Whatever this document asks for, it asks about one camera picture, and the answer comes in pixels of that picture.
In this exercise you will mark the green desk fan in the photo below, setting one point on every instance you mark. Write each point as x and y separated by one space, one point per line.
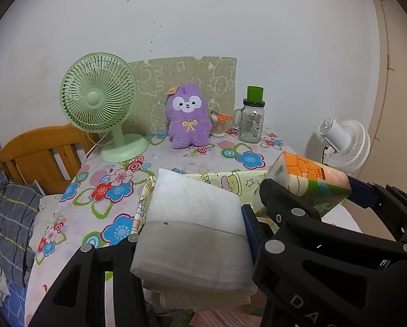
94 98

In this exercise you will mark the white towel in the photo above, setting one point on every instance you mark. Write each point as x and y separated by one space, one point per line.
189 228

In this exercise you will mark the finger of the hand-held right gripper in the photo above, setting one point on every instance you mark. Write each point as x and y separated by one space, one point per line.
360 192
285 204

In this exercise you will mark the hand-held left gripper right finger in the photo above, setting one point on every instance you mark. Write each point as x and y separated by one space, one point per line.
247 221

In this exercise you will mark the glass mug jar green lid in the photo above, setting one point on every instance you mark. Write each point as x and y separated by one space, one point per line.
251 126

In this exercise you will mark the beige door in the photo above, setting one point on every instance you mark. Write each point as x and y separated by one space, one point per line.
401 109

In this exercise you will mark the yellow cartoon storage box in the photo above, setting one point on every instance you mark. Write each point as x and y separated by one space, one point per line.
230 182

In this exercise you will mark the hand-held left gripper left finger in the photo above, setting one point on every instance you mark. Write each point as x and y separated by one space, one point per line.
121 252

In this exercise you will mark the white standing fan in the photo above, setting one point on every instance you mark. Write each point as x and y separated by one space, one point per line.
351 143

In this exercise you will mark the blue bedsheet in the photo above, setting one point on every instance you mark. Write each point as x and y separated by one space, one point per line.
14 303

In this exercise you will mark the orange green tissue pack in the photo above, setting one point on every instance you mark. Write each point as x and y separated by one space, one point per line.
312 177

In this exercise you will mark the grey plaid pillow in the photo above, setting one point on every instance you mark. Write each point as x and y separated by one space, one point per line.
5 218

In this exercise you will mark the cotton swab jar orange lid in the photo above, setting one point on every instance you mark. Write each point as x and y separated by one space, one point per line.
218 127

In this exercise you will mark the green cartoon print board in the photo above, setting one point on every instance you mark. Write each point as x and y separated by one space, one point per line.
189 71

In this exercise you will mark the purple plush toy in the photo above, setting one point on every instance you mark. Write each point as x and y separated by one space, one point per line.
189 129

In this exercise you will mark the wooden bed headboard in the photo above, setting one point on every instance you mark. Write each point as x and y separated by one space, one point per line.
36 143

